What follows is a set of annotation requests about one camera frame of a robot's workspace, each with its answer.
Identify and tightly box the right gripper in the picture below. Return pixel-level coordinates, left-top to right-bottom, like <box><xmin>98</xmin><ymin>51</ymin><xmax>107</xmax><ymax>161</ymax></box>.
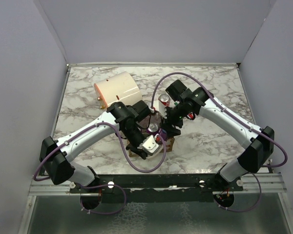
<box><xmin>159</xmin><ymin>101</ymin><xmax>188</xmax><ymax>137</ymax></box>

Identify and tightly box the purple soda can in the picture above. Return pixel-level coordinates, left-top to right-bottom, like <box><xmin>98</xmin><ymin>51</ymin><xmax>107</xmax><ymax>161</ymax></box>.
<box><xmin>146</xmin><ymin>123</ymin><xmax>159</xmax><ymax>135</ymax></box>
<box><xmin>159</xmin><ymin>129</ymin><xmax>167</xmax><ymax>141</ymax></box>

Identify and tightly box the red Coca-Cola can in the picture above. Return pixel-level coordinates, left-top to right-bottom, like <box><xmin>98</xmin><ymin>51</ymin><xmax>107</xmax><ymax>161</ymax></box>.
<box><xmin>158</xmin><ymin>94</ymin><xmax>170</xmax><ymax>107</ymax></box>

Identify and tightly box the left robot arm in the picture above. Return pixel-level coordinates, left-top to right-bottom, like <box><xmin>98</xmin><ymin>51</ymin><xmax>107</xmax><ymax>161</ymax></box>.
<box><xmin>40</xmin><ymin>100</ymin><xmax>150</xmax><ymax>193</ymax></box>

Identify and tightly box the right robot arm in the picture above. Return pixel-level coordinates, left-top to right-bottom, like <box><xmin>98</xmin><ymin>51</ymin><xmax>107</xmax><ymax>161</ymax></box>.
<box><xmin>160</xmin><ymin>80</ymin><xmax>274</xmax><ymax>191</ymax></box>

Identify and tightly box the red marker pen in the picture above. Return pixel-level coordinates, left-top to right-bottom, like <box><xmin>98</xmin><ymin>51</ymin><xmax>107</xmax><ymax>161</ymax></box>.
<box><xmin>187</xmin><ymin>113</ymin><xmax>195</xmax><ymax>120</ymax></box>

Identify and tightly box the white cylindrical pot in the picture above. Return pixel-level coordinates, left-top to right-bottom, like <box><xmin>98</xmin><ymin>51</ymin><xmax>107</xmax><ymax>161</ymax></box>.
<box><xmin>94</xmin><ymin>72</ymin><xmax>143</xmax><ymax>110</ymax></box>

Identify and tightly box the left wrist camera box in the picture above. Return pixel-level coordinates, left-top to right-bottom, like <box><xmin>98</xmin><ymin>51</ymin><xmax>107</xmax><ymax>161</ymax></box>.
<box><xmin>140</xmin><ymin>135</ymin><xmax>161</xmax><ymax>156</ymax></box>

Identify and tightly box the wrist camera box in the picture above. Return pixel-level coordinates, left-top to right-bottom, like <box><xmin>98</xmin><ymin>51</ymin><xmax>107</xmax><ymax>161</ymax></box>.
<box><xmin>140</xmin><ymin>135</ymin><xmax>161</xmax><ymax>156</ymax></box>
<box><xmin>153</xmin><ymin>100</ymin><xmax>167</xmax><ymax>119</ymax></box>

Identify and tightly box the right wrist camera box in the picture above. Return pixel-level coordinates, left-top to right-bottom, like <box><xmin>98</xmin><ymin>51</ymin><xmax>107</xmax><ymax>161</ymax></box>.
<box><xmin>153</xmin><ymin>100</ymin><xmax>167</xmax><ymax>119</ymax></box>

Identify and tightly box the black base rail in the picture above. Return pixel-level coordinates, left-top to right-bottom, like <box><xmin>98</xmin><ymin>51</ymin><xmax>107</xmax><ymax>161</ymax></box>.
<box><xmin>70</xmin><ymin>167</ymin><xmax>245</xmax><ymax>203</ymax></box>

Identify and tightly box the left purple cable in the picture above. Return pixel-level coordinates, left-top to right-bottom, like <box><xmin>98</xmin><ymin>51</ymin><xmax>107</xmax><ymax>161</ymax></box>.
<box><xmin>33</xmin><ymin>122</ymin><xmax>167</xmax><ymax>215</ymax></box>

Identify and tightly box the purple cable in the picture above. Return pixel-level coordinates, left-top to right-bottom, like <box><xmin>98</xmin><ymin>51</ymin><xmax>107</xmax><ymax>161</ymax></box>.
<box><xmin>150</xmin><ymin>72</ymin><xmax>288</xmax><ymax>213</ymax></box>
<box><xmin>33</xmin><ymin>122</ymin><xmax>167</xmax><ymax>215</ymax></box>

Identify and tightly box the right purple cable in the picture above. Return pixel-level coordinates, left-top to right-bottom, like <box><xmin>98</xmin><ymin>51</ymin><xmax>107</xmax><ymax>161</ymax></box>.
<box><xmin>150</xmin><ymin>72</ymin><xmax>288</xmax><ymax>213</ymax></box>

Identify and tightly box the aluminium extrusion rail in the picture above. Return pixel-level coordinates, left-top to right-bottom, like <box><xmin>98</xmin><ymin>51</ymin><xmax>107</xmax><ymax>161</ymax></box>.
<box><xmin>240</xmin><ymin>173</ymin><xmax>287</xmax><ymax>194</ymax></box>

